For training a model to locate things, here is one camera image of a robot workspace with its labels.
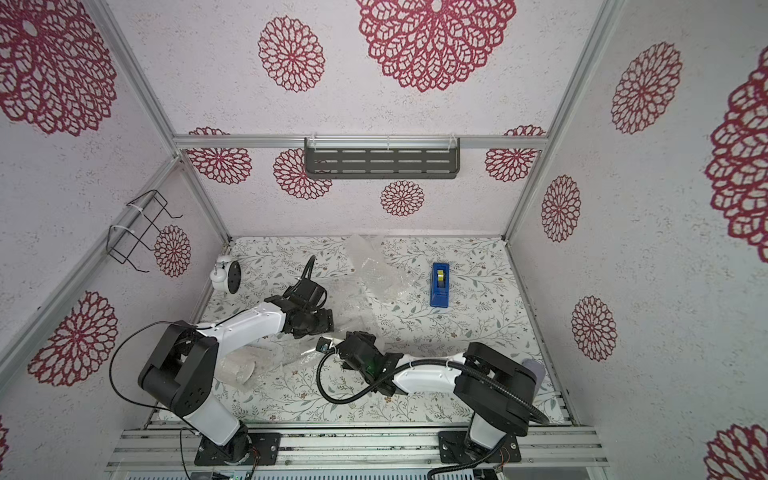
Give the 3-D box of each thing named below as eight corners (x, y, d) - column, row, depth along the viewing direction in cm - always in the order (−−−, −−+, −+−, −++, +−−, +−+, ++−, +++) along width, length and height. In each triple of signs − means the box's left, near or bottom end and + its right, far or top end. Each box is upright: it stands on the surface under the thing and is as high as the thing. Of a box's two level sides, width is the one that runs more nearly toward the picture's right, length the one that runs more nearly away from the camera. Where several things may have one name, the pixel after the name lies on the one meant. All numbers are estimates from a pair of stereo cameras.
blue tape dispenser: (429, 307, 103) (432, 295, 97) (431, 273, 112) (434, 260, 107) (445, 308, 102) (449, 297, 97) (446, 274, 112) (449, 261, 106)
